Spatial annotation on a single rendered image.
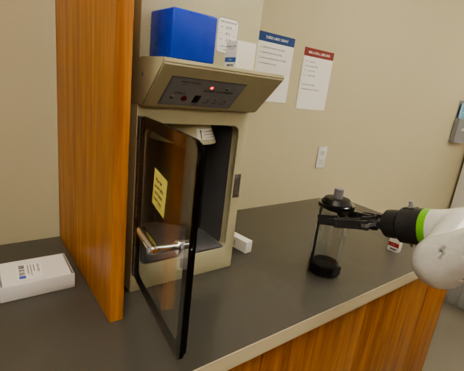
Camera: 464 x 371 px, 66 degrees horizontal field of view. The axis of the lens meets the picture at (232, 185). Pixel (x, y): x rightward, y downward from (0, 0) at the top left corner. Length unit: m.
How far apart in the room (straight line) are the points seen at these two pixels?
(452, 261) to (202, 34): 0.65
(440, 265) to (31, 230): 1.13
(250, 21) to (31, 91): 0.65
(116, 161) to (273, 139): 1.06
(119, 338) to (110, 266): 0.15
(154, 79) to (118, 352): 0.55
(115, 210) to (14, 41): 0.62
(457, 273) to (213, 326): 0.51
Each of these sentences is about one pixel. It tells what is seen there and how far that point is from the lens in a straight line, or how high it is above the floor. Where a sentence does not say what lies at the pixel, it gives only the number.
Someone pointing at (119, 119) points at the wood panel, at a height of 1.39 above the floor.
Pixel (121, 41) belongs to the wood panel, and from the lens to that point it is 0.71.
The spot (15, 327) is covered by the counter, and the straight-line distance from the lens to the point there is 0.91.
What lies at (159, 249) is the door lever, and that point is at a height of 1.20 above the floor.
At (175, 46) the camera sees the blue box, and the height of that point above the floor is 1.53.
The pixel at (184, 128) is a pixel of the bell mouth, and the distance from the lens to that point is 0.92.
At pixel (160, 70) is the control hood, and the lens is 0.72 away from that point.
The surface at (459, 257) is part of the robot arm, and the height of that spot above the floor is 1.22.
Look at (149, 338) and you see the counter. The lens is 0.84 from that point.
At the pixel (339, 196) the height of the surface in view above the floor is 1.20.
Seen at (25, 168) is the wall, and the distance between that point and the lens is 1.23.
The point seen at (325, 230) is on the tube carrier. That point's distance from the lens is 1.10.
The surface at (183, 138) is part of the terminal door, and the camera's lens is 0.58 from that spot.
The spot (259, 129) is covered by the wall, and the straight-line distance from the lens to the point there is 1.60.
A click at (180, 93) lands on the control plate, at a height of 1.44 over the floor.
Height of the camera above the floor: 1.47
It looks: 16 degrees down
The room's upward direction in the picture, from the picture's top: 7 degrees clockwise
